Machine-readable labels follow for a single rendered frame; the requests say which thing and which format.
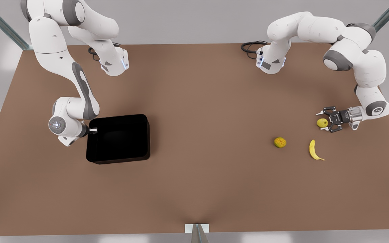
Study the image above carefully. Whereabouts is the black storage box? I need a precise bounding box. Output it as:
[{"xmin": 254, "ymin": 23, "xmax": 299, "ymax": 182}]
[{"xmin": 86, "ymin": 114, "xmax": 151, "ymax": 165}]

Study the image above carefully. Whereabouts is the yellow banana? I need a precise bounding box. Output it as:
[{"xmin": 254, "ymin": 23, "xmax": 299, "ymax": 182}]
[{"xmin": 309, "ymin": 139, "xmax": 326, "ymax": 161}]

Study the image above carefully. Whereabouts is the black cable loop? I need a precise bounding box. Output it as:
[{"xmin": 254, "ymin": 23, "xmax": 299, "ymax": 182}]
[
  {"xmin": 241, "ymin": 40, "xmax": 270, "ymax": 60},
  {"xmin": 88, "ymin": 42, "xmax": 121, "ymax": 62}
]

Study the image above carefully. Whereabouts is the silver frame post with foot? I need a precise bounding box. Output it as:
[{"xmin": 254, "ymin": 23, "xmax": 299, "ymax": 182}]
[{"xmin": 185, "ymin": 223, "xmax": 210, "ymax": 243}]

